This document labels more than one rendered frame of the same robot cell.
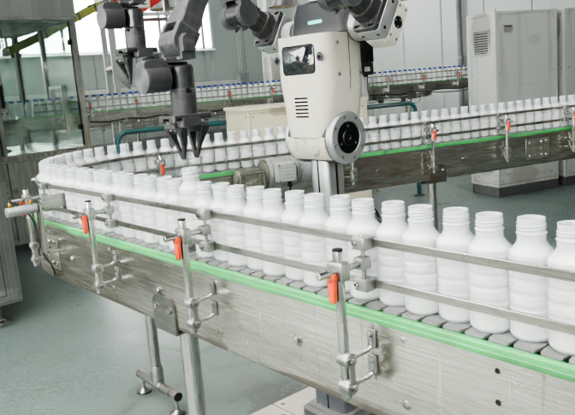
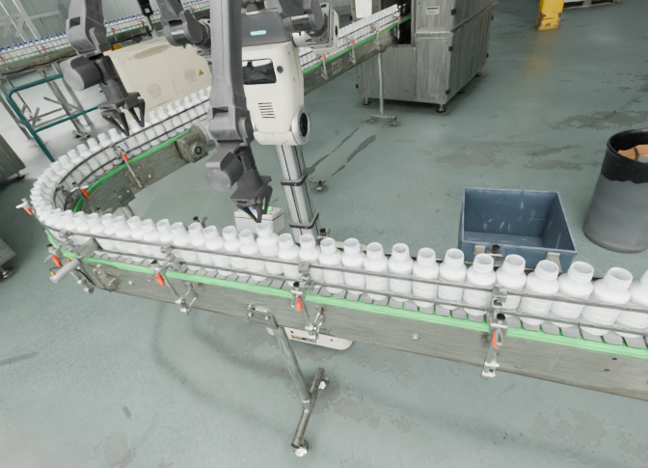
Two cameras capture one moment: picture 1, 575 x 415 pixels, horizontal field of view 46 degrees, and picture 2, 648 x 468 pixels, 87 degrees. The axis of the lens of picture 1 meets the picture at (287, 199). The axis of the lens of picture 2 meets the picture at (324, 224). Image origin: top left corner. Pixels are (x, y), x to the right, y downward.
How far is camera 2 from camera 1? 0.94 m
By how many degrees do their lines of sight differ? 36
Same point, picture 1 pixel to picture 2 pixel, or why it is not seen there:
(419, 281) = (544, 311)
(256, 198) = (356, 252)
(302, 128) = (269, 125)
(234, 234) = (336, 276)
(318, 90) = (282, 96)
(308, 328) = (428, 332)
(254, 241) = (358, 280)
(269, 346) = (382, 338)
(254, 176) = (194, 140)
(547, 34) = not seen: outside the picture
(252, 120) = (124, 66)
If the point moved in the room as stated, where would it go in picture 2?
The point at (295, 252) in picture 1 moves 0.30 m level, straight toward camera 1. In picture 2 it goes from (406, 288) to (520, 387)
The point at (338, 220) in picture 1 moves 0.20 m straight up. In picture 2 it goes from (458, 272) to (469, 199)
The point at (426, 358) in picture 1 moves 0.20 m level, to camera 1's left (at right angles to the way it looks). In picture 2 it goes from (548, 350) to (488, 404)
